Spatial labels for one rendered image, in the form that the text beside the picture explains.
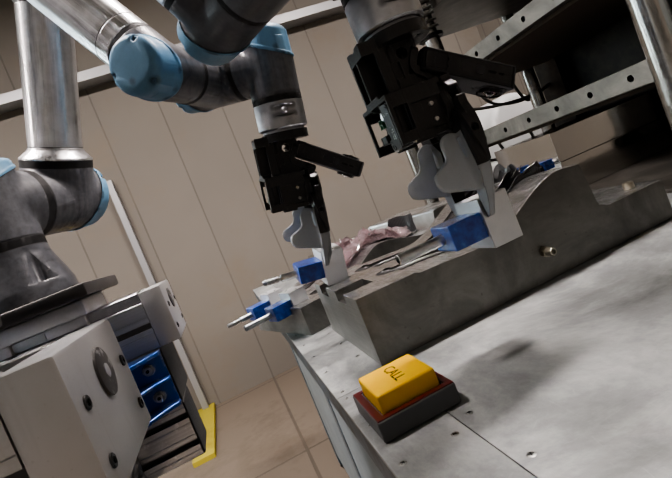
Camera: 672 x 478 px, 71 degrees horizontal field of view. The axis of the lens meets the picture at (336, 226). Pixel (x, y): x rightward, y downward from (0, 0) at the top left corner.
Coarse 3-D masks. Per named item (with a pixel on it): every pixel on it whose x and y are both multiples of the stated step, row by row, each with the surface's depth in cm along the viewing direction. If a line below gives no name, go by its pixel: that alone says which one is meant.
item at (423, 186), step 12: (420, 156) 53; (432, 156) 53; (420, 168) 53; (432, 168) 53; (420, 180) 53; (432, 180) 53; (408, 192) 53; (420, 192) 53; (432, 192) 54; (456, 192) 53
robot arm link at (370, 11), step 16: (352, 0) 47; (368, 0) 46; (384, 0) 46; (400, 0) 46; (416, 0) 47; (352, 16) 48; (368, 16) 47; (384, 16) 46; (400, 16) 46; (416, 16) 48; (368, 32) 47
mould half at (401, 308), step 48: (528, 192) 65; (576, 192) 66; (624, 192) 70; (528, 240) 64; (576, 240) 66; (624, 240) 68; (336, 288) 70; (384, 288) 59; (432, 288) 60; (480, 288) 62; (528, 288) 64; (384, 336) 58; (432, 336) 60
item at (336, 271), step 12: (336, 252) 74; (300, 264) 74; (312, 264) 73; (336, 264) 74; (276, 276) 74; (288, 276) 74; (300, 276) 73; (312, 276) 73; (324, 276) 74; (336, 276) 74; (348, 276) 75
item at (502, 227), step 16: (496, 192) 49; (464, 208) 51; (480, 208) 48; (496, 208) 49; (512, 208) 49; (448, 224) 49; (464, 224) 48; (480, 224) 49; (496, 224) 49; (512, 224) 49; (432, 240) 49; (448, 240) 49; (464, 240) 48; (480, 240) 49; (496, 240) 49; (400, 256) 48; (416, 256) 49
